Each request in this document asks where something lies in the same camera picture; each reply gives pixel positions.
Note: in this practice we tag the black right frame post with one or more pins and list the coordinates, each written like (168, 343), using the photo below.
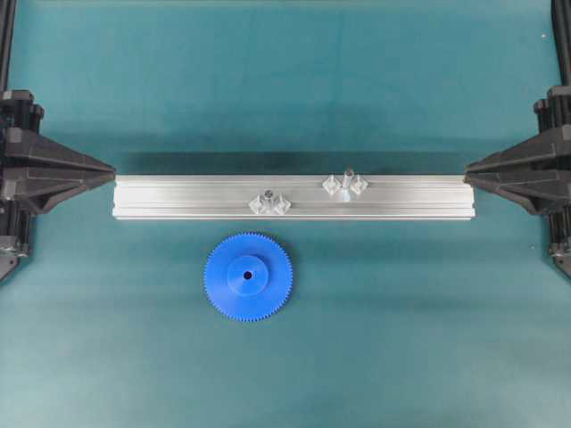
(560, 17)

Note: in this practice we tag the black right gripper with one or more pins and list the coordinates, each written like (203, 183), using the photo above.
(539, 186)

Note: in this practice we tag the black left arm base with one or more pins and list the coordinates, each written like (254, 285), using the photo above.
(6, 265)

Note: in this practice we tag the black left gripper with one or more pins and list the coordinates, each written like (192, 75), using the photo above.
(37, 192)

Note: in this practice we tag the long aluminium extrusion rail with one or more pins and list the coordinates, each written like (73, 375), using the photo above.
(205, 197)

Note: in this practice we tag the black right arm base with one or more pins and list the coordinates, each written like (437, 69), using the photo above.
(561, 263)

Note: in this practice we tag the black left frame post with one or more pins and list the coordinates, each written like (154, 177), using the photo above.
(8, 10)

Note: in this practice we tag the black frame post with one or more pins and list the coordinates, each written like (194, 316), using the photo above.
(560, 17)
(8, 10)

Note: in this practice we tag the short steel shaft clear mount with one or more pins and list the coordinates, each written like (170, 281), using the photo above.
(269, 203)

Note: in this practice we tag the tall steel shaft clear mount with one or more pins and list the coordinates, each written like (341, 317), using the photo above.
(345, 188)

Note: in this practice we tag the large blue plastic gear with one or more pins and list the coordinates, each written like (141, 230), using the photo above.
(248, 277)

